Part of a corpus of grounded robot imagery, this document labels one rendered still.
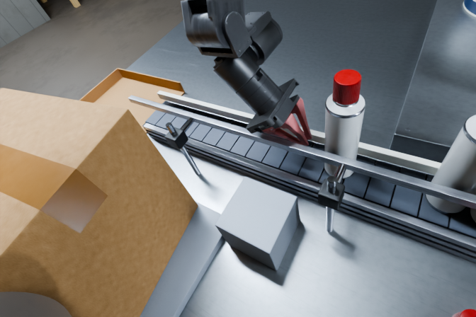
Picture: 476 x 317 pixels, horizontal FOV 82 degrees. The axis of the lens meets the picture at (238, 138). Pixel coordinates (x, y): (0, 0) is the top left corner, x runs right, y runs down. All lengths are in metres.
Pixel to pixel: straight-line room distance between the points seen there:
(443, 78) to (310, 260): 0.47
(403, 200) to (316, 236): 0.15
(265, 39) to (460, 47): 0.50
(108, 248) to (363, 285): 0.37
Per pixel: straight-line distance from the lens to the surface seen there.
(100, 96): 1.04
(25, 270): 0.36
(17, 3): 5.49
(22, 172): 0.40
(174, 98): 0.71
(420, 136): 0.60
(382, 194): 0.51
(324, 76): 0.79
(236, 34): 0.39
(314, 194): 0.53
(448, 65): 0.77
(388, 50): 0.89
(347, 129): 0.41
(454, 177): 0.45
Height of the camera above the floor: 1.32
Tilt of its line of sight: 47 degrees down
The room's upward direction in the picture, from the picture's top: 19 degrees counter-clockwise
